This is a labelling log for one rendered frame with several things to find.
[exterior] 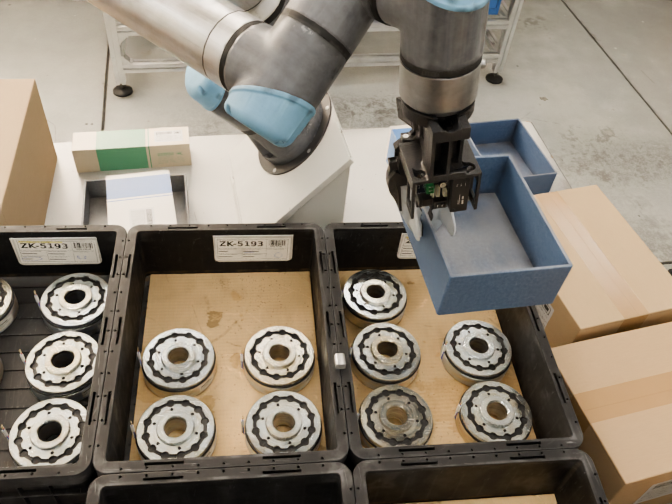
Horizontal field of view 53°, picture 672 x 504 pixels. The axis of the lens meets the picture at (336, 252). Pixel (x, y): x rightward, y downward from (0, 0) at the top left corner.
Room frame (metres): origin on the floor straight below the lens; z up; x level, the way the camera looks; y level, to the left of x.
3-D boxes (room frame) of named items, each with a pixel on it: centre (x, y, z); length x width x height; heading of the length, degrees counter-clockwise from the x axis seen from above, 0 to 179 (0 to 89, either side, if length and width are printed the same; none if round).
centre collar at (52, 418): (0.38, 0.34, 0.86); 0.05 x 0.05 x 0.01
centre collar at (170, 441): (0.41, 0.18, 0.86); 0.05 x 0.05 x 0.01
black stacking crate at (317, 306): (0.53, 0.14, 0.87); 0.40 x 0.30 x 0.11; 11
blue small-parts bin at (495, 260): (0.61, -0.17, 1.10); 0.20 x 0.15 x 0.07; 17
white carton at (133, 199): (0.87, 0.37, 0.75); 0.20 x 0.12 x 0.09; 20
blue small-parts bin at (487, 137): (1.22, -0.35, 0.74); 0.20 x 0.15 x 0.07; 20
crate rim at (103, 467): (0.53, 0.14, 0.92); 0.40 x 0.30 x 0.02; 11
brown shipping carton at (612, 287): (0.84, -0.44, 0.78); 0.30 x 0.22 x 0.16; 23
